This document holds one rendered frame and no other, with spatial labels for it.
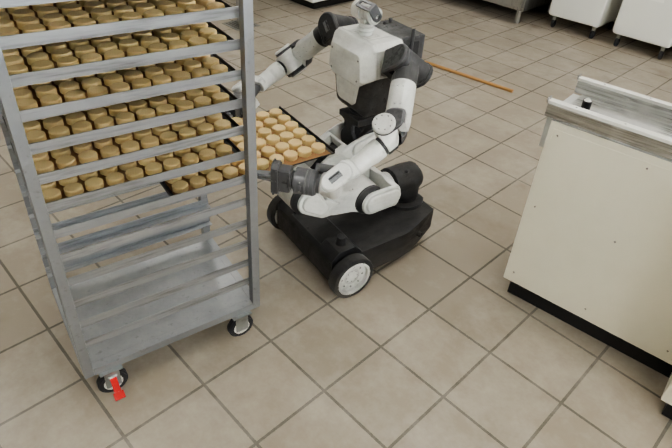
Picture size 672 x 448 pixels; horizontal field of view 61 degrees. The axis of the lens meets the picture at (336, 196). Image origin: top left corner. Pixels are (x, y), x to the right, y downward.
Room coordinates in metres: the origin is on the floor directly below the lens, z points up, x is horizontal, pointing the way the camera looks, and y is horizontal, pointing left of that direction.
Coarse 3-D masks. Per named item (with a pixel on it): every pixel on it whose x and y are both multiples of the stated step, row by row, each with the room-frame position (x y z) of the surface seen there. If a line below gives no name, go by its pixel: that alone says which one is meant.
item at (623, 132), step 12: (552, 108) 1.84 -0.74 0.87; (564, 108) 1.82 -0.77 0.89; (576, 108) 1.80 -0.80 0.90; (564, 120) 1.81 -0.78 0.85; (576, 120) 1.79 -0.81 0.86; (588, 120) 1.77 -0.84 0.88; (600, 120) 1.74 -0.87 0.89; (612, 120) 1.73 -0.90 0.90; (600, 132) 1.74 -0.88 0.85; (612, 132) 1.71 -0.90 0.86; (624, 132) 1.69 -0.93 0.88; (636, 132) 1.67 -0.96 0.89; (648, 132) 1.66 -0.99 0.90; (636, 144) 1.66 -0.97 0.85; (648, 144) 1.64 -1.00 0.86; (660, 144) 1.62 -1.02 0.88
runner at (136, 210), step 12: (228, 180) 1.50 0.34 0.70; (240, 180) 1.52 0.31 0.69; (192, 192) 1.43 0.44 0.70; (204, 192) 1.45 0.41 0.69; (144, 204) 1.34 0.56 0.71; (156, 204) 1.36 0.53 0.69; (168, 204) 1.38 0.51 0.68; (108, 216) 1.28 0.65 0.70; (120, 216) 1.30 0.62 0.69; (60, 228) 1.20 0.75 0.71; (72, 228) 1.22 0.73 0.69; (84, 228) 1.23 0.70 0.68
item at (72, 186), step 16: (208, 144) 1.59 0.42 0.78; (224, 144) 1.57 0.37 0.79; (144, 160) 1.44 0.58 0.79; (160, 160) 1.48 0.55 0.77; (176, 160) 1.46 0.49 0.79; (192, 160) 1.47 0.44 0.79; (80, 176) 1.34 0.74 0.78; (96, 176) 1.36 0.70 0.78; (112, 176) 1.35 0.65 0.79; (128, 176) 1.36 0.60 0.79; (144, 176) 1.39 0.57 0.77; (48, 192) 1.25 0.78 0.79; (64, 192) 1.26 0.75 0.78; (80, 192) 1.27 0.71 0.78
